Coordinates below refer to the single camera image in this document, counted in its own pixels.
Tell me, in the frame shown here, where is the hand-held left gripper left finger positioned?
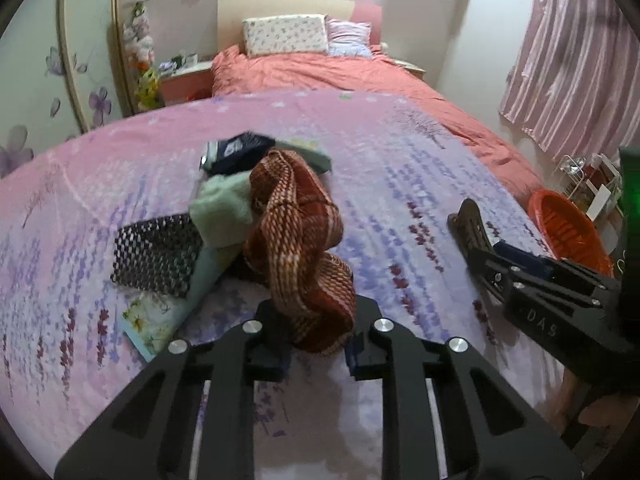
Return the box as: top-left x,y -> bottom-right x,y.
54,297 -> 301,480

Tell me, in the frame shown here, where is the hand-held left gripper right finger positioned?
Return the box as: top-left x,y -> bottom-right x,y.
345,296 -> 583,480

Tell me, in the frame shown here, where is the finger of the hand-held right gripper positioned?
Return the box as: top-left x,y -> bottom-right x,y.
492,241 -> 563,281
466,246 -> 516,307

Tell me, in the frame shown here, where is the dark brown hair clip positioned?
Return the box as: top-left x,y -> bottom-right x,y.
446,198 -> 488,253

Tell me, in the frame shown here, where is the orange plastic laundry basket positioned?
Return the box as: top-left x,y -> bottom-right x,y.
527,189 -> 615,277

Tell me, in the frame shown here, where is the red knit scarf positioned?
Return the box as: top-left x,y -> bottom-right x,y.
242,147 -> 356,356

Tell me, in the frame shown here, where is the mint green fluffy cloth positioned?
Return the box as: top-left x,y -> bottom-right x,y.
189,172 -> 256,248

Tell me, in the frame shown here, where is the black and white patterned cloth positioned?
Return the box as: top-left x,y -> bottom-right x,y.
110,212 -> 206,298

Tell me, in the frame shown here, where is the pale green packet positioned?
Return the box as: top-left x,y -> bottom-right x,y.
275,137 -> 333,176

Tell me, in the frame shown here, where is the pink striped curtain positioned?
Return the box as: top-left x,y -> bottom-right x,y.
499,0 -> 640,166

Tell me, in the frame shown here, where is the pink nightstand with papers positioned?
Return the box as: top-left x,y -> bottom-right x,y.
392,58 -> 427,81

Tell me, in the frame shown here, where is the bed with coral duvet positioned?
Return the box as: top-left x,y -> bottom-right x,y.
210,44 -> 546,201

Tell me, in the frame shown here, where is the striped pink pillow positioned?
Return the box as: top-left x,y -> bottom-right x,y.
325,17 -> 375,58

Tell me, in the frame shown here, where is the pink nightstand with mugs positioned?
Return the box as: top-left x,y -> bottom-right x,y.
159,60 -> 215,106

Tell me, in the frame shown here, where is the floral white pillow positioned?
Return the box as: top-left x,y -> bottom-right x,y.
242,14 -> 330,57

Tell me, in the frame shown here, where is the column of stuffed toys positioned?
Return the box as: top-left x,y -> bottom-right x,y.
122,0 -> 163,111

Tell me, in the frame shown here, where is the beige and pink headboard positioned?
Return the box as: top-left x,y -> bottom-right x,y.
217,0 -> 383,56

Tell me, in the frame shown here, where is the flower-printed sliding wardrobe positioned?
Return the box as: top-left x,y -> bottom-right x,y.
0,0 -> 131,181

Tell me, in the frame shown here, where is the white wire rack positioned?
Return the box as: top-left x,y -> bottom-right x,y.
555,152 -> 623,221

